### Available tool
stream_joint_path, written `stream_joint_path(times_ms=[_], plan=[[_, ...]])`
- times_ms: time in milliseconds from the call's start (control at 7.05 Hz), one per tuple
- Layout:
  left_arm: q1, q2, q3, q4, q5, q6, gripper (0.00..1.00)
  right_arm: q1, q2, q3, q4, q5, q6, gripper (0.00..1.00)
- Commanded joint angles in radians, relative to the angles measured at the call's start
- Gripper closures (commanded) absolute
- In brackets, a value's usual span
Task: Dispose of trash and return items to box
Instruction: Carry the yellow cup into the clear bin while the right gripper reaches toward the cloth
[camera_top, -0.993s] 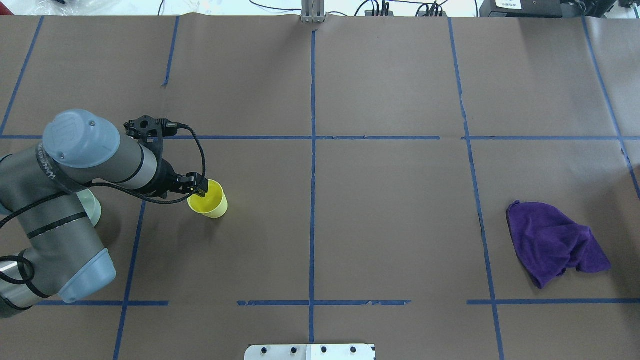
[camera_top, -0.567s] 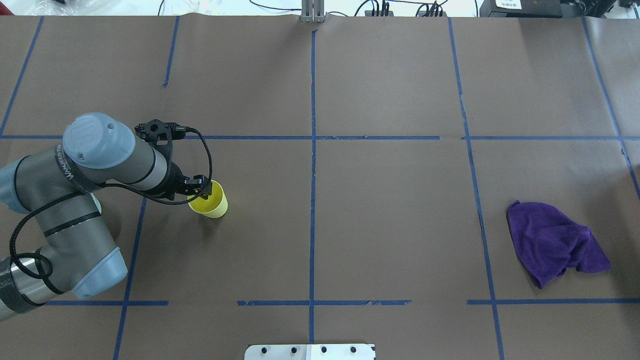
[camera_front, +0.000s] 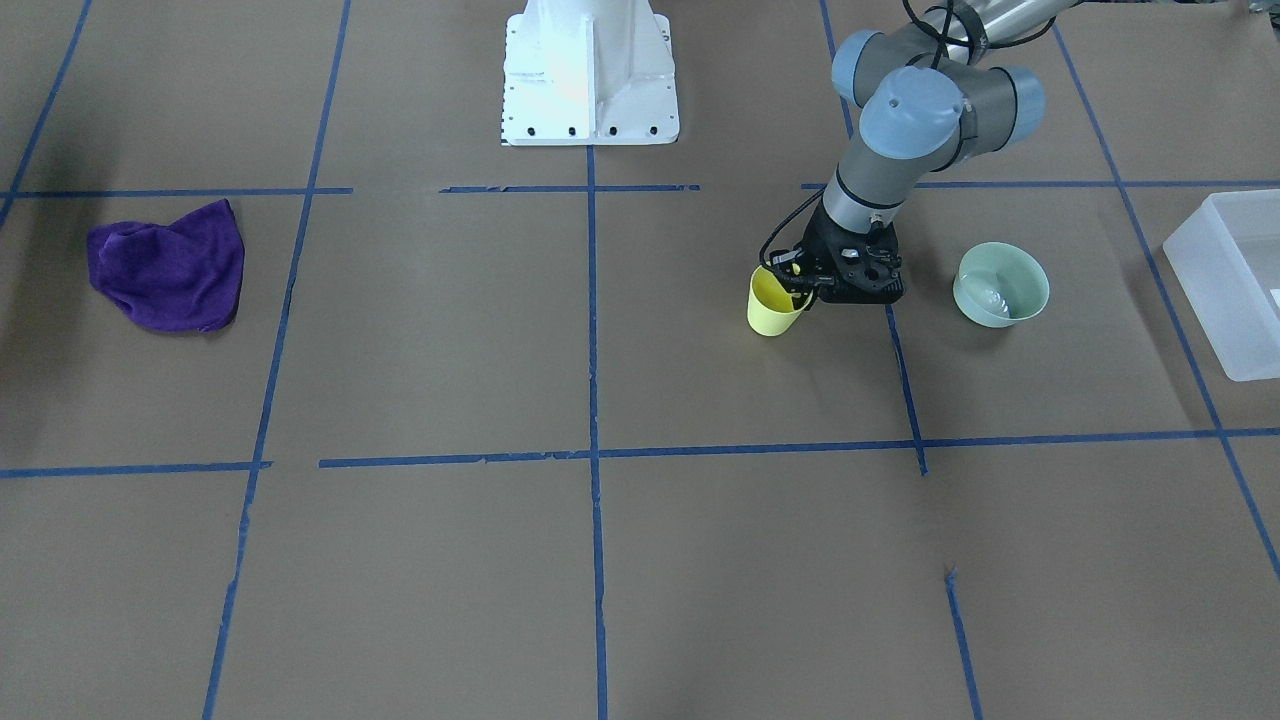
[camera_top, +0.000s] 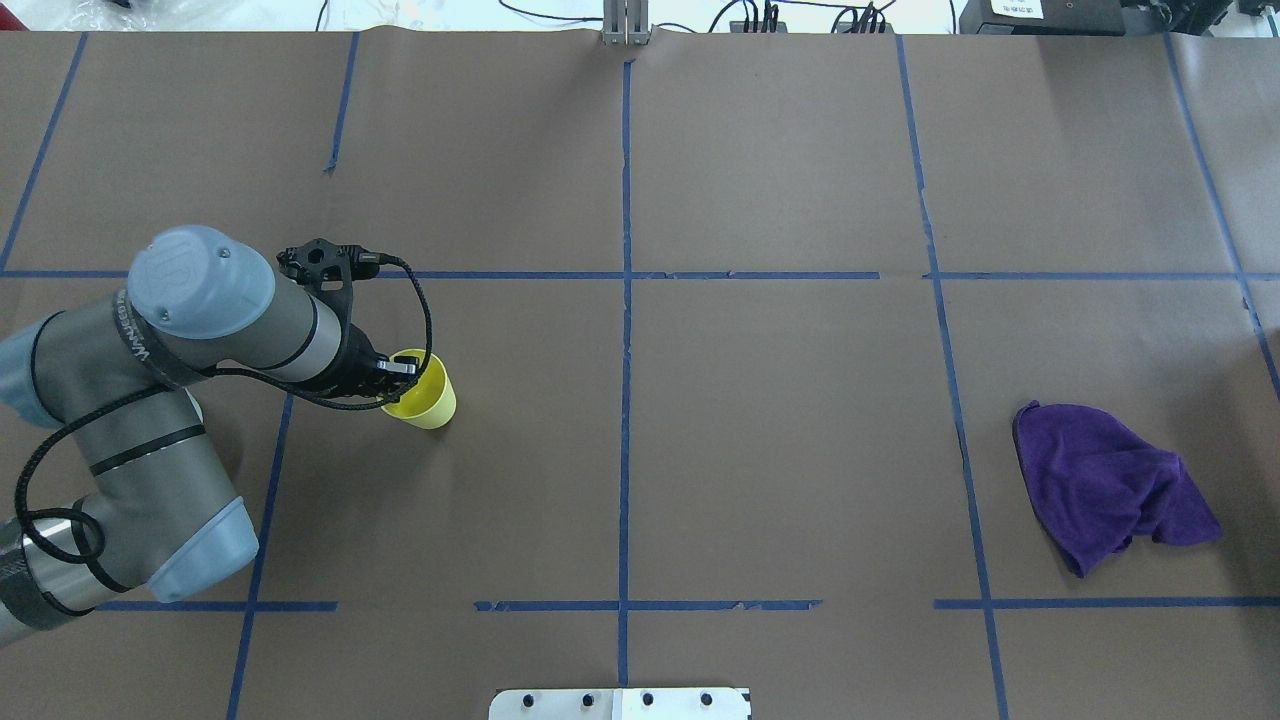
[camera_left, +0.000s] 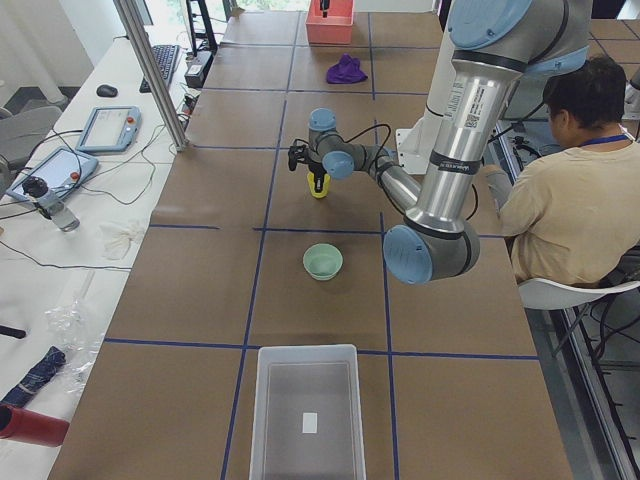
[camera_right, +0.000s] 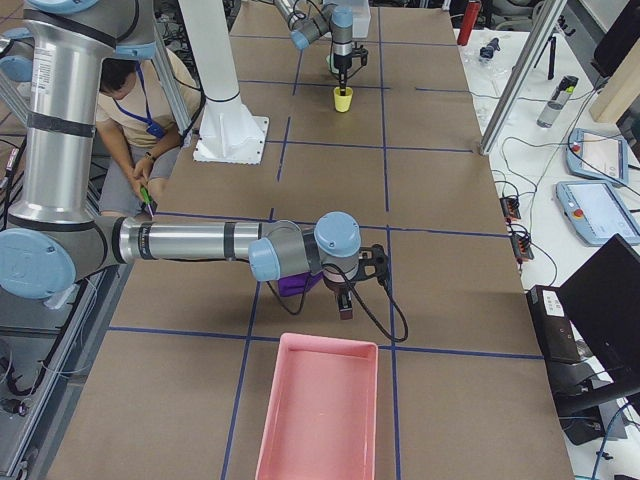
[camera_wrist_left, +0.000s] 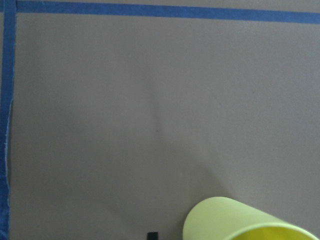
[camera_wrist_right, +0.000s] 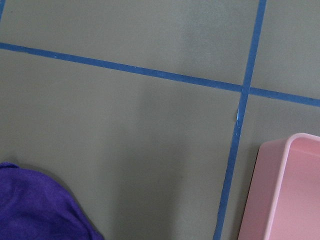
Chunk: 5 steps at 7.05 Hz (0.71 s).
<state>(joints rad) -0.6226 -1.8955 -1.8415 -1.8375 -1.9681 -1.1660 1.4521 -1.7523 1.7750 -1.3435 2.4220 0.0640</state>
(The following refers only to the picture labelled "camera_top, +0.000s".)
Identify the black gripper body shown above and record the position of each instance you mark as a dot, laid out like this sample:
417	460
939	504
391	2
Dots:
357	366

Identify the yellow plastic cup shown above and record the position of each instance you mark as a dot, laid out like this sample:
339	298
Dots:
432	402

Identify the purple microfiber cloth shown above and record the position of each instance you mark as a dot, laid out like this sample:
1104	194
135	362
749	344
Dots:
1095	485

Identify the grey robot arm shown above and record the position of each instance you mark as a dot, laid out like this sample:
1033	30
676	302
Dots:
128	490

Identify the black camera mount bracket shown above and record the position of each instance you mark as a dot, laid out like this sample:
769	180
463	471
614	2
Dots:
329	270

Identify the white metal base plate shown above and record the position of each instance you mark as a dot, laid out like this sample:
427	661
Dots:
623	703

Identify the aluminium frame post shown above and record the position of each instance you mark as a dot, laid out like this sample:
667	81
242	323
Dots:
626	22

